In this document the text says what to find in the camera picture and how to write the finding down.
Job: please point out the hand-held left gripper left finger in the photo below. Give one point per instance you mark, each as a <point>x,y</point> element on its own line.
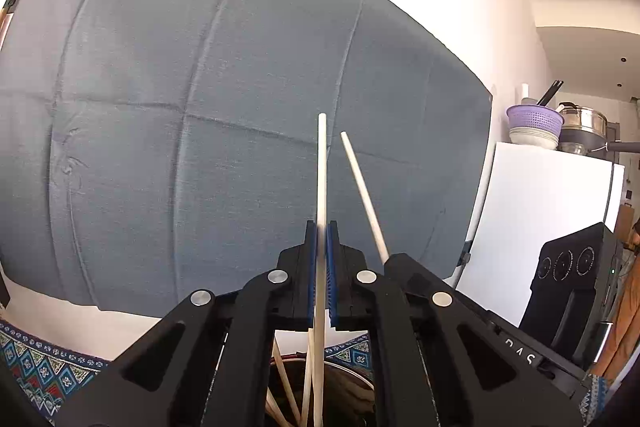
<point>311,267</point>

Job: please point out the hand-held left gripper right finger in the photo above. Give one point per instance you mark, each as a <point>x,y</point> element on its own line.
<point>332,277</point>

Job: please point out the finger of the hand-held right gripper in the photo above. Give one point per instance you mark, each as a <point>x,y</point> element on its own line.
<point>415,274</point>

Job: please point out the wooden chopstick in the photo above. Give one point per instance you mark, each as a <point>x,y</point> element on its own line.
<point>362,192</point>
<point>283,377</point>
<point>271,409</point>
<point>306,382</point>
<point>322,167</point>

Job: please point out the black cylindrical utensil holder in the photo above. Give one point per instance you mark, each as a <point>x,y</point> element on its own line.
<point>350,397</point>

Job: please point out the person's right forearm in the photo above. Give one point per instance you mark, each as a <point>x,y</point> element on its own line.
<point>622,322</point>

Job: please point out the black kitchen utensils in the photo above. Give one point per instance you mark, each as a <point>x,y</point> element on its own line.
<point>549,93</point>

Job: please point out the black appliance with round dials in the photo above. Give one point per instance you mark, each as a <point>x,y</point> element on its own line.
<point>560,302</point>

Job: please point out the white refrigerator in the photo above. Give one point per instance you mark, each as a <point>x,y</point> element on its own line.
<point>540,207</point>

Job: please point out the white bowl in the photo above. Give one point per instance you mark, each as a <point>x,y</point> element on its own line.
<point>532,139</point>

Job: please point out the purple plastic colander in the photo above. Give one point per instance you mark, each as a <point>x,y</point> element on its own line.
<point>535,118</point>

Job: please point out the glass bowl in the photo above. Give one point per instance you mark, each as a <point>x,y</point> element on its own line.
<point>573,148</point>

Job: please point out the steel pot with lid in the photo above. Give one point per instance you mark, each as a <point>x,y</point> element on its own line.
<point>582,119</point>

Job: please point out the grey cloth backdrop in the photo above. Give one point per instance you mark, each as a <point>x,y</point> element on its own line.
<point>200,57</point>

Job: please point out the blue patterned tablecloth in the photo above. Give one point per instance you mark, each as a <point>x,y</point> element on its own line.
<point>40,367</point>

